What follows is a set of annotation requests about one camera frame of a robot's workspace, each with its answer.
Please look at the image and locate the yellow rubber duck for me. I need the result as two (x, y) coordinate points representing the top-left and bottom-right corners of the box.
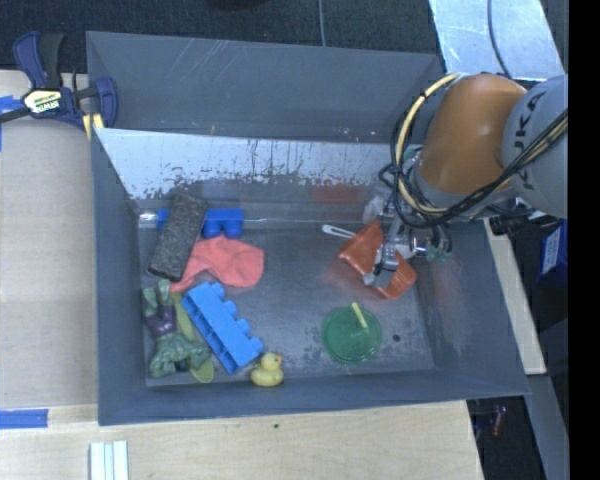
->
(249, 351), (285, 388)

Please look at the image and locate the green toy figure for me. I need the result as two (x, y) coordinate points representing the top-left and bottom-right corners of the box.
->
(141, 278), (213, 380)

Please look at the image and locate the large blue toy brick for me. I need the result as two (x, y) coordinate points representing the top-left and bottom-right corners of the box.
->
(180, 280), (265, 376)

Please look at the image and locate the pink cloth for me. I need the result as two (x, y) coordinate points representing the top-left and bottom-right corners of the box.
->
(169, 234), (267, 295)

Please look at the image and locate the black cylinder on white bracket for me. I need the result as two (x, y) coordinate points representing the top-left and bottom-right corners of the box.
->
(487, 206), (534, 237)

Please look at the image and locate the dark green flat block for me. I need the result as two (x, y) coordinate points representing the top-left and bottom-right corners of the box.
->
(147, 192), (210, 283)

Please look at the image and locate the small blue toy brick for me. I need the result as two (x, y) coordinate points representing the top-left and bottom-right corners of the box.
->
(155, 207), (246, 240)

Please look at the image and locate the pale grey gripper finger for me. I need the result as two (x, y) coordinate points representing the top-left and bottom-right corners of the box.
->
(362, 261), (401, 290)
(373, 246), (398, 275)

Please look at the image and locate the grey metal bin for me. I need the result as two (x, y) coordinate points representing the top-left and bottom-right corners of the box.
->
(84, 30), (532, 427)

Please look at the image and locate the yellow-green toy skateboard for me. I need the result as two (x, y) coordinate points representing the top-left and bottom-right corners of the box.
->
(171, 291), (216, 385)

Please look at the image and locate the green lid with yellow straw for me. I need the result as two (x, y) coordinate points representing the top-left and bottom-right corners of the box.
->
(320, 301), (384, 366)

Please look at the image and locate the orange plastic basket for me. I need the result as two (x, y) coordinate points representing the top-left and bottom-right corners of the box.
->
(337, 219), (418, 301)

